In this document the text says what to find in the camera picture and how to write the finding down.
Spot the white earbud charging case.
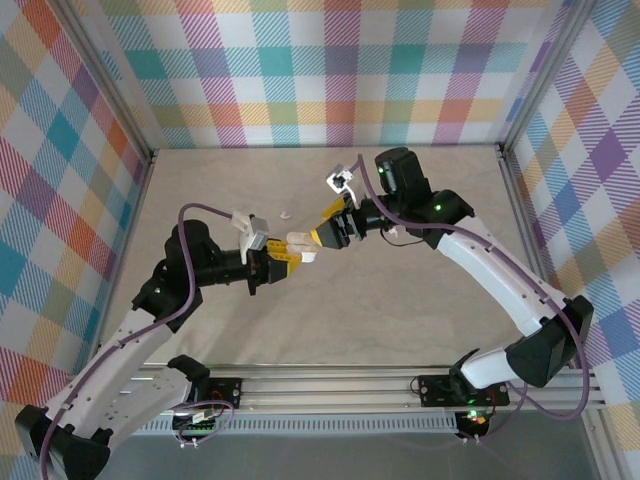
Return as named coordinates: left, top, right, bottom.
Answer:
left=286, top=230, right=321, bottom=265

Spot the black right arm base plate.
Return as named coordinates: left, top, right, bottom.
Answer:
left=417, top=373, right=511, bottom=407

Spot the aluminium side rail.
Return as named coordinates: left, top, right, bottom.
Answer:
left=89, top=149, right=157, bottom=371
left=497, top=143, right=569, bottom=306

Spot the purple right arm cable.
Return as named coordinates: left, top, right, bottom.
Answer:
left=349, top=153, right=591, bottom=444

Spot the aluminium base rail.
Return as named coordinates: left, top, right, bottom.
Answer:
left=139, top=363, right=604, bottom=412

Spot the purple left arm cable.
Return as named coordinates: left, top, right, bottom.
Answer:
left=38, top=202, right=251, bottom=480

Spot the aluminium frame post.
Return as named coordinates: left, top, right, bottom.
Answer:
left=499, top=0, right=599, bottom=151
left=52, top=0, right=159, bottom=164
left=579, top=407, right=624, bottom=480

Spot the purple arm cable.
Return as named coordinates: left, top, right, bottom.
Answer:
left=349, top=153, right=591, bottom=444
left=38, top=202, right=251, bottom=480

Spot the grey slotted cable duct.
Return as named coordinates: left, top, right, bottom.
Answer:
left=127, top=418, right=460, bottom=437

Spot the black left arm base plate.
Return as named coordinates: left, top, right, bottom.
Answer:
left=207, top=377, right=245, bottom=409

